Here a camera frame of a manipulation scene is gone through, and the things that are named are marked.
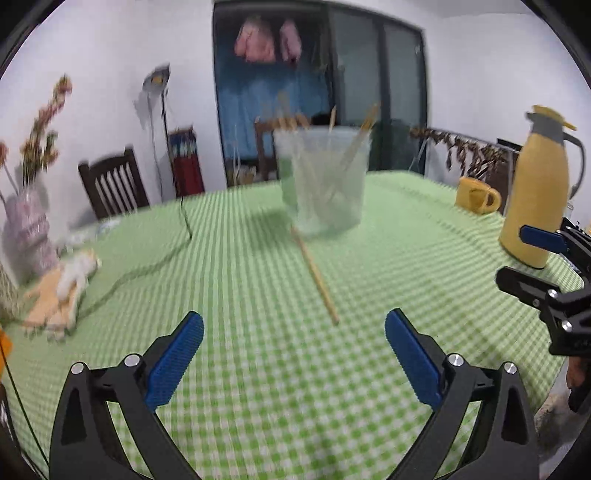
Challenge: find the blue curtain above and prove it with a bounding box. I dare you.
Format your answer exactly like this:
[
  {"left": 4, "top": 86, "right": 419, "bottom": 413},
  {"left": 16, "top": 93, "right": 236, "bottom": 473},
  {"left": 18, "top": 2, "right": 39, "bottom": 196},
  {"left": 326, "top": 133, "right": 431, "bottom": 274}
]
[{"left": 217, "top": 65, "right": 331, "bottom": 160}]

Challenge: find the studio light on stand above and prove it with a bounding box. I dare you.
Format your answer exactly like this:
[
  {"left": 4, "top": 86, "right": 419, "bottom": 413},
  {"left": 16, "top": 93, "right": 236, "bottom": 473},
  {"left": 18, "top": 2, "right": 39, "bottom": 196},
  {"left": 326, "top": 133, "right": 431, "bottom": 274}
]
[{"left": 141, "top": 65, "right": 178, "bottom": 199}]

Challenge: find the sliding glass door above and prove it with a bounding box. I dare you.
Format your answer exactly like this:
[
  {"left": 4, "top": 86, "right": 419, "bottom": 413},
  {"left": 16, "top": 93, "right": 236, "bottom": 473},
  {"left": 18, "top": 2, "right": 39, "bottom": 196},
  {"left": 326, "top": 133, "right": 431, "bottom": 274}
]
[{"left": 328, "top": 7, "right": 428, "bottom": 174}]

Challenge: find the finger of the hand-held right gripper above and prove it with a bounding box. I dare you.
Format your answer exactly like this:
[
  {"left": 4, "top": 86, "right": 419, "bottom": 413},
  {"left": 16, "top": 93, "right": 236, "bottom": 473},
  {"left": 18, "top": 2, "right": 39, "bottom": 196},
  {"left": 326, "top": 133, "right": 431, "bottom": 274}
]
[
  {"left": 519, "top": 217, "right": 591, "bottom": 278},
  {"left": 495, "top": 265, "right": 591, "bottom": 334}
]

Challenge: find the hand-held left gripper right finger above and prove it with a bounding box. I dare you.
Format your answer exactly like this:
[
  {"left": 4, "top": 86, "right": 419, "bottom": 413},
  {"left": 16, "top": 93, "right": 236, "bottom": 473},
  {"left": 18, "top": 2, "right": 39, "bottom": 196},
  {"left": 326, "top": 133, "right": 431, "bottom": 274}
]
[{"left": 385, "top": 308, "right": 541, "bottom": 480}]

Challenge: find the long bamboo chopstick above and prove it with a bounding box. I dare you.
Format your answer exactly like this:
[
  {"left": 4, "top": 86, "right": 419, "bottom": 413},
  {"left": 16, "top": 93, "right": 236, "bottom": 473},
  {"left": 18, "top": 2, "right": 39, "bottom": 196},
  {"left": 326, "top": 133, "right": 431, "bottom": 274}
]
[{"left": 290, "top": 225, "right": 341, "bottom": 326}]

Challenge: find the clear plastic container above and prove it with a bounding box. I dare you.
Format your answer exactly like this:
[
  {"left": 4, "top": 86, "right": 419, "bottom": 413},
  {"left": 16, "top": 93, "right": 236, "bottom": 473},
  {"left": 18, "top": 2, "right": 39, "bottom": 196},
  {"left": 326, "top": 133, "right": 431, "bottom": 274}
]
[{"left": 273, "top": 127, "right": 372, "bottom": 238}]

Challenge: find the yellow thermos jug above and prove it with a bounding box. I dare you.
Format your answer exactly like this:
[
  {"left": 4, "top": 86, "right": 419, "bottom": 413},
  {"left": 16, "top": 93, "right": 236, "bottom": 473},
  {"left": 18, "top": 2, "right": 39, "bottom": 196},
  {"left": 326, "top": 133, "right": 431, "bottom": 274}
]
[{"left": 499, "top": 105, "right": 586, "bottom": 269}]

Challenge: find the large pink down jacket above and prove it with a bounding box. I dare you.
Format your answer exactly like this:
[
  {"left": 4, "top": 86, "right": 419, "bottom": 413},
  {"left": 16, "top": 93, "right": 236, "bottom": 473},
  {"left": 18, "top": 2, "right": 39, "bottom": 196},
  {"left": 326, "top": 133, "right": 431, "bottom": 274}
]
[{"left": 235, "top": 16, "right": 277, "bottom": 63}]

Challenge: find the small pink jacket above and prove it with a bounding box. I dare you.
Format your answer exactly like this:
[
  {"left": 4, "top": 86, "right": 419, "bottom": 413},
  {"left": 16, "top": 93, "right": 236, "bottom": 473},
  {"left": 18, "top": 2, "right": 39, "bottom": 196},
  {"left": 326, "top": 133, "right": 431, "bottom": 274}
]
[{"left": 279, "top": 18, "right": 303, "bottom": 63}]

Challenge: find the bundle of bamboo chopsticks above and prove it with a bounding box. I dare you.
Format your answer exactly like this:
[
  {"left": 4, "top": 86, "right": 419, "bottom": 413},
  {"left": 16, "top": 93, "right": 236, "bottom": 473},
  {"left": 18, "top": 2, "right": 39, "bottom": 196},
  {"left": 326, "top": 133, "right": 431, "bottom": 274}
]
[{"left": 261, "top": 90, "right": 382, "bottom": 217}]

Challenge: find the floral patterned pouch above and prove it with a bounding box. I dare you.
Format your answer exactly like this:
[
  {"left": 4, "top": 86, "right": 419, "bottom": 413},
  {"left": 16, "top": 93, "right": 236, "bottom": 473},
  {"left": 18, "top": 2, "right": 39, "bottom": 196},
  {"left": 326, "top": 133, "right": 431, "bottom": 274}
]
[{"left": 0, "top": 261, "right": 21, "bottom": 324}]

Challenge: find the green checked tablecloth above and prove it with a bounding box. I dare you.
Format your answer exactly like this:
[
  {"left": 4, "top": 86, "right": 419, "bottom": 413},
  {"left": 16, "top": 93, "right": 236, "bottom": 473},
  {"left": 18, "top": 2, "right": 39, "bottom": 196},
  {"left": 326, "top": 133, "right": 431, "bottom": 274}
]
[{"left": 0, "top": 171, "right": 591, "bottom": 480}]

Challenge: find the red hanging cloth decoration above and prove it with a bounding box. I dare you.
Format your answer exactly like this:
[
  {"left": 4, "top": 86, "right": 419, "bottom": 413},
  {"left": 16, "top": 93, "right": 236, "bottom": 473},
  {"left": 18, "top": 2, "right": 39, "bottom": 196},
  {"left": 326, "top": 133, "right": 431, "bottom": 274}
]
[{"left": 167, "top": 127, "right": 205, "bottom": 197}]

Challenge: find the yellow cup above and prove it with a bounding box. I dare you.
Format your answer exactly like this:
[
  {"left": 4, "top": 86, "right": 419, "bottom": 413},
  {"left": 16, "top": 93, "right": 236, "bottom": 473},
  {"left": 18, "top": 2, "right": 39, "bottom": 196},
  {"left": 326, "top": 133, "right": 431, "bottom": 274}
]
[{"left": 455, "top": 176, "right": 502, "bottom": 214}]

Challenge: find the dried flower bouquet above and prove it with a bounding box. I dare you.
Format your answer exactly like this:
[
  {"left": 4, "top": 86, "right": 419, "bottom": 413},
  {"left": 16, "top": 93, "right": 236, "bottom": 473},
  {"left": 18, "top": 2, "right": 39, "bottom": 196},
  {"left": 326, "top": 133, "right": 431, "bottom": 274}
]
[{"left": 0, "top": 74, "right": 74, "bottom": 195}]

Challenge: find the orange flat item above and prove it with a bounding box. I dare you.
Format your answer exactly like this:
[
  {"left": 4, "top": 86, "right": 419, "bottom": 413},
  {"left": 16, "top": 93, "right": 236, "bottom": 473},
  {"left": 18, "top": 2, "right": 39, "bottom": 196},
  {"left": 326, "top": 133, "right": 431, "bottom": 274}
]
[{"left": 0, "top": 325, "right": 12, "bottom": 381}]

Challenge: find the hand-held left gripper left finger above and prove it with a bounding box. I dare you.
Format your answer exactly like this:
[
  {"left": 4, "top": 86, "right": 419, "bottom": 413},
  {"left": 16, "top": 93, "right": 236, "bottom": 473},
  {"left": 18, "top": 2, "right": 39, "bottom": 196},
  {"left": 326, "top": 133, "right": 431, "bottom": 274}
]
[{"left": 48, "top": 311, "right": 205, "bottom": 480}]

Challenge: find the person's right hand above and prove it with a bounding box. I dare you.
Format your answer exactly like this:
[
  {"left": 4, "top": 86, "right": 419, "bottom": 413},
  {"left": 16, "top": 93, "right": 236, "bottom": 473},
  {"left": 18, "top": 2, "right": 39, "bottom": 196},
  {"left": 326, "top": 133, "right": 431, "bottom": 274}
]
[{"left": 566, "top": 355, "right": 591, "bottom": 390}]

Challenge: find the black cable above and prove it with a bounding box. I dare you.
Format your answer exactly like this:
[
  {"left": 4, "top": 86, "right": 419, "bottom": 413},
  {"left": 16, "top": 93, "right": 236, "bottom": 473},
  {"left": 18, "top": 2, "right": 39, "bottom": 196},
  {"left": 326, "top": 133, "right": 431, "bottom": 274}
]
[{"left": 76, "top": 194, "right": 195, "bottom": 321}]

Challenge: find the stuffed toy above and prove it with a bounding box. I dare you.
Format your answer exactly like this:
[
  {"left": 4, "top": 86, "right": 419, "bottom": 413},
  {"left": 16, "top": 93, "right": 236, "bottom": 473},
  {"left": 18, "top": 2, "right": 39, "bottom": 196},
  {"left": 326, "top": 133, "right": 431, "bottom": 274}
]
[{"left": 22, "top": 265, "right": 93, "bottom": 342}]

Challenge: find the dark wooden slatted chair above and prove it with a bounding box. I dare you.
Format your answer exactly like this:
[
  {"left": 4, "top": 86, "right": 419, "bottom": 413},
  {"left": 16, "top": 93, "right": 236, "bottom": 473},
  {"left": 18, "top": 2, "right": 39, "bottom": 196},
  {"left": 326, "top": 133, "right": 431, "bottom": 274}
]
[
  {"left": 78, "top": 147, "right": 151, "bottom": 220},
  {"left": 254, "top": 115, "right": 315, "bottom": 183}
]

